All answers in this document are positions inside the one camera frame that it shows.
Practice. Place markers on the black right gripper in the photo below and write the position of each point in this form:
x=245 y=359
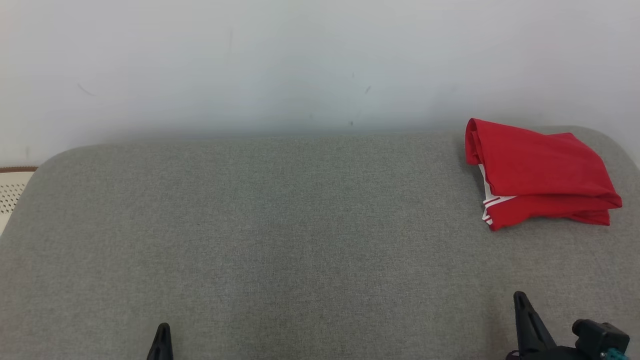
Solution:
x=545 y=355

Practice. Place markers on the white perforated laundry basket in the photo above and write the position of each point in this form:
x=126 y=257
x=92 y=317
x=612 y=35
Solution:
x=12 y=195

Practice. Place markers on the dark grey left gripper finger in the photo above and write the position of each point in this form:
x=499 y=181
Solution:
x=161 y=345

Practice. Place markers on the red white basketball jersey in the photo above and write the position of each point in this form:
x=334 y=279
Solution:
x=540 y=165

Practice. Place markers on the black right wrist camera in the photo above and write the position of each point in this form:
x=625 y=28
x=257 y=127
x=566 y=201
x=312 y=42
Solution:
x=597 y=335

